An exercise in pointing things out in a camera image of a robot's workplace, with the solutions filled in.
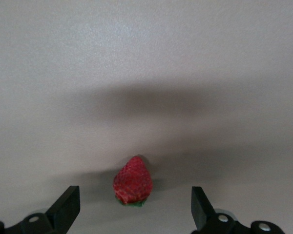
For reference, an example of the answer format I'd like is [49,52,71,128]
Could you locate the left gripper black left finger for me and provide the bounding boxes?
[0,186,81,234]

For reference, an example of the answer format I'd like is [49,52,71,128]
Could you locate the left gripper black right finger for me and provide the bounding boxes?
[190,186,286,234]

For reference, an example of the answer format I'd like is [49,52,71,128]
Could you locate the red strawberry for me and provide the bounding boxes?
[112,156,154,208]

